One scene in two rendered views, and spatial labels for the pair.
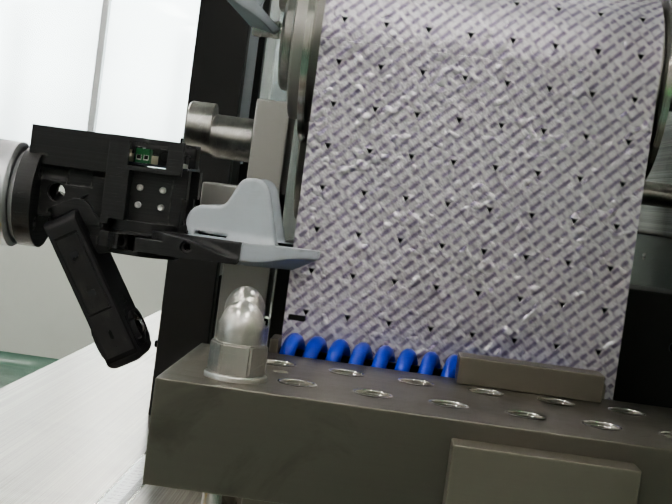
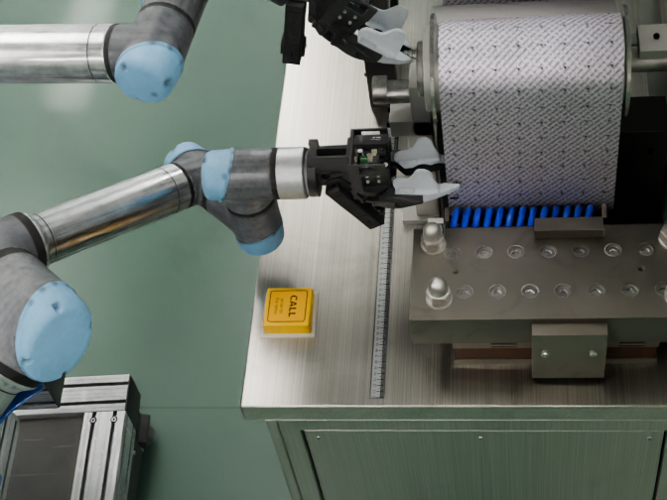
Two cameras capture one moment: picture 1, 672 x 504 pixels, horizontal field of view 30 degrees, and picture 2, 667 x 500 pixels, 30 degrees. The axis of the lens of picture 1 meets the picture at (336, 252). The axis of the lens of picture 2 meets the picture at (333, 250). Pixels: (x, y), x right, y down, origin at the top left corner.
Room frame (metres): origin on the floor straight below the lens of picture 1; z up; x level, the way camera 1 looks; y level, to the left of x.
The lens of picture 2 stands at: (-0.27, -0.01, 2.43)
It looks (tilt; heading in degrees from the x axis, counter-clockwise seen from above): 52 degrees down; 11
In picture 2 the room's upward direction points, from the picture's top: 12 degrees counter-clockwise
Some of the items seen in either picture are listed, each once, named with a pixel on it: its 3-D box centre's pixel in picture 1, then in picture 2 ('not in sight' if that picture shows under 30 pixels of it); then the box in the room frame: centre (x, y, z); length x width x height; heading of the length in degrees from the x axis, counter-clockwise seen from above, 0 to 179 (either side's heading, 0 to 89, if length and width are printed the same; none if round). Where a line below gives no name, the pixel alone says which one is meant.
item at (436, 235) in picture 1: (461, 255); (530, 168); (0.88, -0.09, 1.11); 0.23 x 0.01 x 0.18; 88
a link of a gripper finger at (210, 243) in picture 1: (182, 244); (393, 191); (0.86, 0.11, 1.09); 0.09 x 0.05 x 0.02; 79
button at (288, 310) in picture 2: not in sight; (289, 311); (0.79, 0.28, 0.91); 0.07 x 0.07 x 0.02; 88
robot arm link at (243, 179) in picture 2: not in sight; (242, 176); (0.90, 0.32, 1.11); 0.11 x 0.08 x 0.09; 88
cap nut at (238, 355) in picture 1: (240, 339); (438, 289); (0.72, 0.05, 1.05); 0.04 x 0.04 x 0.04
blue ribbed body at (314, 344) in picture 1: (434, 377); (524, 217); (0.85, -0.08, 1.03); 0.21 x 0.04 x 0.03; 88
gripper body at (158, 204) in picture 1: (111, 195); (351, 167); (0.89, 0.16, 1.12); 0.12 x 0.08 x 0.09; 88
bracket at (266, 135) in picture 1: (228, 294); (413, 148); (0.98, 0.08, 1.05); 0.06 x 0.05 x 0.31; 88
